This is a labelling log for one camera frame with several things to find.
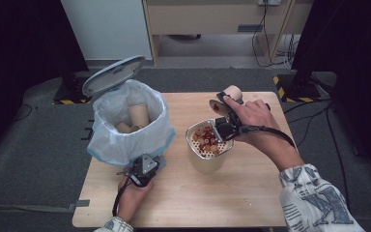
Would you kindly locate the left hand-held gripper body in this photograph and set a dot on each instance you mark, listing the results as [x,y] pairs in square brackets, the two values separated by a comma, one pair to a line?
[145,167]

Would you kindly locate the black curtain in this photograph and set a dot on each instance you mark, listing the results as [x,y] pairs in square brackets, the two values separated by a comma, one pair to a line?
[360,64]
[13,48]

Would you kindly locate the pile of food scraps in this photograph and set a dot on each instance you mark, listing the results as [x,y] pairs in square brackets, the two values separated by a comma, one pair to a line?
[206,141]

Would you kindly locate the translucent plastic bin liner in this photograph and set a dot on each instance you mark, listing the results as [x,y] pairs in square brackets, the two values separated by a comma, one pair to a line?
[141,141]

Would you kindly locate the small clump of food scraps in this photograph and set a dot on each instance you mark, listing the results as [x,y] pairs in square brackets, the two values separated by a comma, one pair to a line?
[216,107]

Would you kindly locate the brown paper cup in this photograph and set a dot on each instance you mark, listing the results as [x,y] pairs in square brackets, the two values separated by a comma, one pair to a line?
[136,128]
[233,92]
[123,128]
[140,116]

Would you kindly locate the person's left hand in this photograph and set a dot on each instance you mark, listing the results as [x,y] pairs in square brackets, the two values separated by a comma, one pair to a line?
[130,199]

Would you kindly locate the person's right hand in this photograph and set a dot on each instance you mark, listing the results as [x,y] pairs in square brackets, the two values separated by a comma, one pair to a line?
[254,116]

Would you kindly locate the white panel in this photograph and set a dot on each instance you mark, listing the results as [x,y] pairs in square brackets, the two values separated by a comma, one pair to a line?
[106,29]

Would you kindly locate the metal bowl of snacks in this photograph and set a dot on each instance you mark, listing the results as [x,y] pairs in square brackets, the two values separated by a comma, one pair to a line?
[194,146]

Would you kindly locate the grey tape strip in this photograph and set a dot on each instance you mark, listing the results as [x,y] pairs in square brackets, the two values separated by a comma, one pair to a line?
[80,204]

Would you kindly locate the cream container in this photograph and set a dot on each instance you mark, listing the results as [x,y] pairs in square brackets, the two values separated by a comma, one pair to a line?
[206,166]

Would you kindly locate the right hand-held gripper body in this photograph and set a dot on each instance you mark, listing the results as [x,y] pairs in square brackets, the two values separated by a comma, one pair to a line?
[228,129]

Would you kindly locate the white power strip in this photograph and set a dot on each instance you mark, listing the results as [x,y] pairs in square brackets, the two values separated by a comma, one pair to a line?
[269,2]

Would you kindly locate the grey white-lidded trash can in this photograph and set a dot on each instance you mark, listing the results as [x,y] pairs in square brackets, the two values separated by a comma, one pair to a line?
[112,75]

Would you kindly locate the light wooden cabinet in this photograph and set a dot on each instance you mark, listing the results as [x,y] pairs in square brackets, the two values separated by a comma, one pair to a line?
[206,17]

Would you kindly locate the stand base with yellow-black stripes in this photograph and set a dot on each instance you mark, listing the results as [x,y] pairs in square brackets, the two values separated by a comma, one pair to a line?
[74,93]
[298,92]

